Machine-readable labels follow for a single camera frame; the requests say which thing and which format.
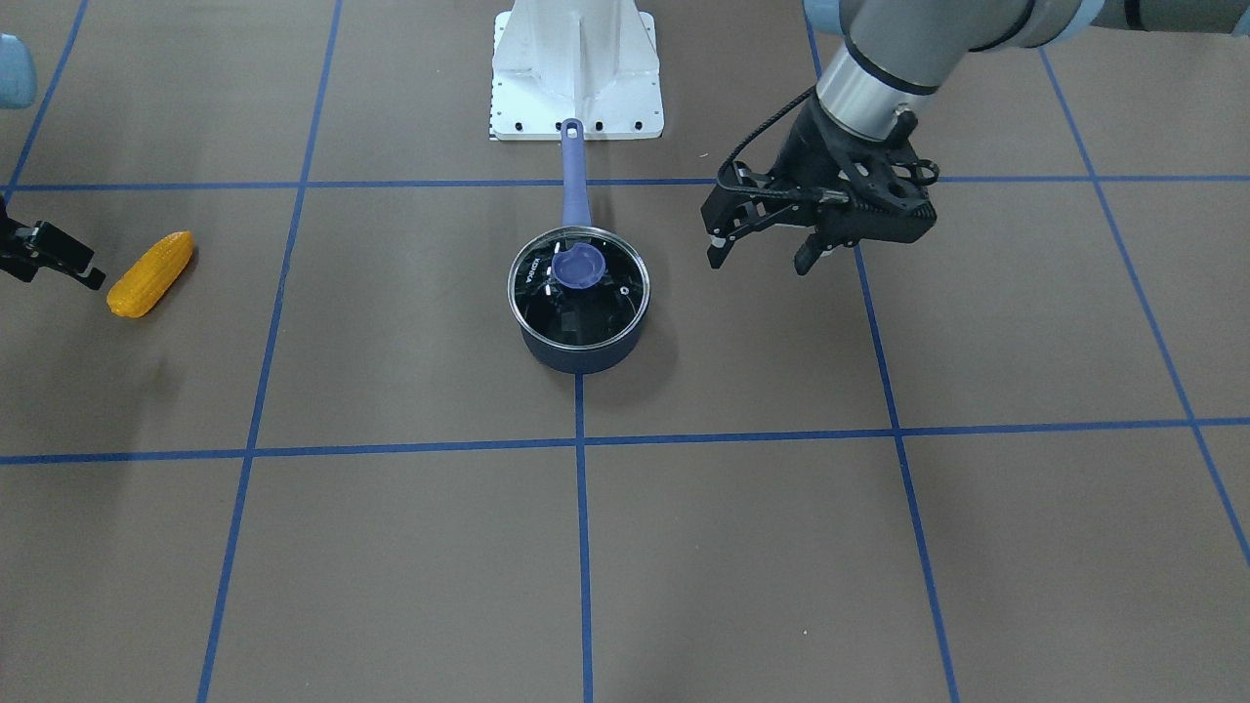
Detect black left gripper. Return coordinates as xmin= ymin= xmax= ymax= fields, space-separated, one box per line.
xmin=701 ymin=93 xmax=940 ymax=276

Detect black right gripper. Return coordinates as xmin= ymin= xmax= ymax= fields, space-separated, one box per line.
xmin=1 ymin=200 xmax=106 ymax=291

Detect yellow plastic corn cob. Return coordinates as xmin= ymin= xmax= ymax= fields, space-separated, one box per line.
xmin=106 ymin=230 xmax=196 ymax=319

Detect glass lid with blue knob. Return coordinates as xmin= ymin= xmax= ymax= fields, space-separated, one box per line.
xmin=505 ymin=226 xmax=651 ymax=352

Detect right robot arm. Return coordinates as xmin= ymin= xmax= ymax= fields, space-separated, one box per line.
xmin=1 ymin=34 xmax=106 ymax=291

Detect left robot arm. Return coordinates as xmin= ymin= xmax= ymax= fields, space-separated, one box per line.
xmin=700 ymin=1 xmax=1248 ymax=275

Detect brown paper table mat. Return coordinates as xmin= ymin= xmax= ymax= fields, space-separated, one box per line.
xmin=3 ymin=1 xmax=1248 ymax=702

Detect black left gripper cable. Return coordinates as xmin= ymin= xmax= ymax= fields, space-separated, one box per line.
xmin=716 ymin=86 xmax=851 ymax=206

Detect blue saucepan with handle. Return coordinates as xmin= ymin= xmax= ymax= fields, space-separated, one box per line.
xmin=514 ymin=118 xmax=650 ymax=375

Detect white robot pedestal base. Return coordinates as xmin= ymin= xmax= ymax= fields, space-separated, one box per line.
xmin=488 ymin=1 xmax=665 ymax=143

